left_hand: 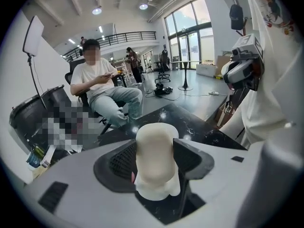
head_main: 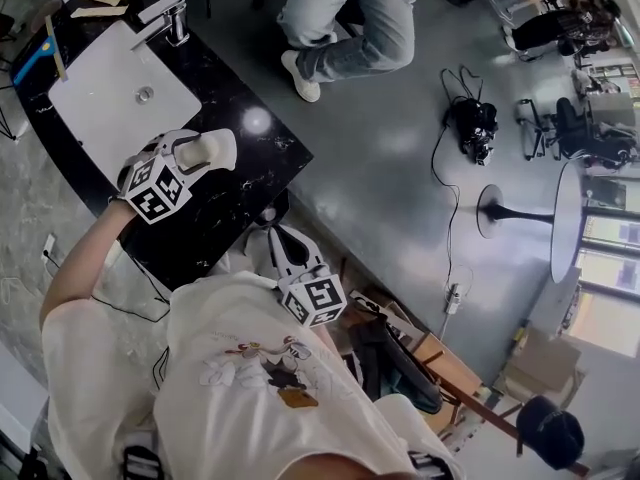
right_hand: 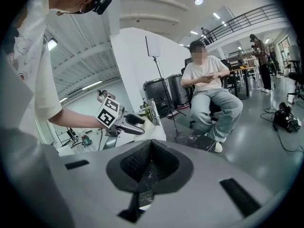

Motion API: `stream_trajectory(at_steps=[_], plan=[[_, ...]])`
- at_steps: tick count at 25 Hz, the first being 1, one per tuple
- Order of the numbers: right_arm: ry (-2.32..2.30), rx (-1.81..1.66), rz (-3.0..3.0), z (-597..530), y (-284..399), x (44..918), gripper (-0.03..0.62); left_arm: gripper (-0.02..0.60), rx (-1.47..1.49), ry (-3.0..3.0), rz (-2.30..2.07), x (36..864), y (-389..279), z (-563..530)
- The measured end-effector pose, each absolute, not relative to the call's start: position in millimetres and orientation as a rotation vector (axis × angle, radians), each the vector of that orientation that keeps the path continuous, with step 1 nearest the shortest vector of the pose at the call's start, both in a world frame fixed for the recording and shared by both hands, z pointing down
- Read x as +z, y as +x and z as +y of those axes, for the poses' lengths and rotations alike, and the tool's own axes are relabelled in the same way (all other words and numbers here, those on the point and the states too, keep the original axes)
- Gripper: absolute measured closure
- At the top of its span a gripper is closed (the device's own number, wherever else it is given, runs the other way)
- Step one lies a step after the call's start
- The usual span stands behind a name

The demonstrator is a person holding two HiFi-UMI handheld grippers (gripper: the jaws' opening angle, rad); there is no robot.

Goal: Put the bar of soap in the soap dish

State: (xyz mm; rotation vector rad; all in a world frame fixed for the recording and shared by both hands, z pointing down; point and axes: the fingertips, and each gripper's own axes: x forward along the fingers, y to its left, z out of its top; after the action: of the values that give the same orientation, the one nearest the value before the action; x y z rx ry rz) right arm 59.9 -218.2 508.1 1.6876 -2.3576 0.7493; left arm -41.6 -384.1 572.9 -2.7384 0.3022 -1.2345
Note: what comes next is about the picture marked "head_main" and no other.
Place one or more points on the cardboard box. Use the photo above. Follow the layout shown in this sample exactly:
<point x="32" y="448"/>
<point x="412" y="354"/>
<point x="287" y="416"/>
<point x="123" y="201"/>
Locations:
<point x="545" y="363"/>

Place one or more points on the cream bar of soap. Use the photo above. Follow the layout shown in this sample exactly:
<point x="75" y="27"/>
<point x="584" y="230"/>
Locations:
<point x="194" y="154"/>

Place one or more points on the wooden chair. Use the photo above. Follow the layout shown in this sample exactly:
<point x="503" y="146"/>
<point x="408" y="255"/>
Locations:
<point x="450" y="368"/>

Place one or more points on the chrome faucet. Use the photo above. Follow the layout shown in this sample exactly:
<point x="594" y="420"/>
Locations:
<point x="172" y="20"/>

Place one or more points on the white power strip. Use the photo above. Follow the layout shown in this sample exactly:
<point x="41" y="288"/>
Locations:
<point x="452" y="299"/>

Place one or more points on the black office chair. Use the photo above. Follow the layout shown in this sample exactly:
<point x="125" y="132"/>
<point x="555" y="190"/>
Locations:
<point x="575" y="128"/>

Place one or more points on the person's left forearm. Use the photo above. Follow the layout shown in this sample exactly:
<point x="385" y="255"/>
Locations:
<point x="82" y="258"/>

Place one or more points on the black cap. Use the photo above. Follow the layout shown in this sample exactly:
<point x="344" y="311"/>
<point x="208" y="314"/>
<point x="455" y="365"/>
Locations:
<point x="550" y="433"/>

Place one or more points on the person's cream printed shirt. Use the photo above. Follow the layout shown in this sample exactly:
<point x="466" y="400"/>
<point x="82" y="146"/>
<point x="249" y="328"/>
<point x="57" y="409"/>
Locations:
<point x="240" y="383"/>

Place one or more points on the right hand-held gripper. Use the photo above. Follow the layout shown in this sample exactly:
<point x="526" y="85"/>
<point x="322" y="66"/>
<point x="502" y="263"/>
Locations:
<point x="315" y="298"/>

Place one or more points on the chrome sink drain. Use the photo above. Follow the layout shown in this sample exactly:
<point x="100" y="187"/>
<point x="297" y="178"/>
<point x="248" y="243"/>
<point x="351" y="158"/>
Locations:
<point x="144" y="94"/>

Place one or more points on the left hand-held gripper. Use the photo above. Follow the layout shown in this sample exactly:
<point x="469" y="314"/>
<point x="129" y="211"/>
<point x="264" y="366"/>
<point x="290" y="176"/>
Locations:
<point x="152" y="190"/>

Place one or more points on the blue and yellow squeegee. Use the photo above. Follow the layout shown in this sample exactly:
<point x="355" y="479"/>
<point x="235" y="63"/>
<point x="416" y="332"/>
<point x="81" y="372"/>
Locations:
<point x="37" y="55"/>

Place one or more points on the black bag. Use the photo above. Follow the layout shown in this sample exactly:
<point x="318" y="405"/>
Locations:
<point x="390" y="363"/>

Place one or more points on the white rectangular sink basin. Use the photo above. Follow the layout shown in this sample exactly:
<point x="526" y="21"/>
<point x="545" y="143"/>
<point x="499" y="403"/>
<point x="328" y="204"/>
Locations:
<point x="115" y="98"/>

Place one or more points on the white wall outlet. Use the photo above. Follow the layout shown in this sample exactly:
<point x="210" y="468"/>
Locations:
<point x="48" y="244"/>

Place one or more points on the beige paper pieces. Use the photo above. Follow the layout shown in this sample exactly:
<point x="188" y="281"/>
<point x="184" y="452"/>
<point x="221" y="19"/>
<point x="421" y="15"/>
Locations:
<point x="97" y="3"/>

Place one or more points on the round white pedestal table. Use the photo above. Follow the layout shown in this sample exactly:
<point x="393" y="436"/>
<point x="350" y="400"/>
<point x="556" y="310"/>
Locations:
<point x="567" y="218"/>

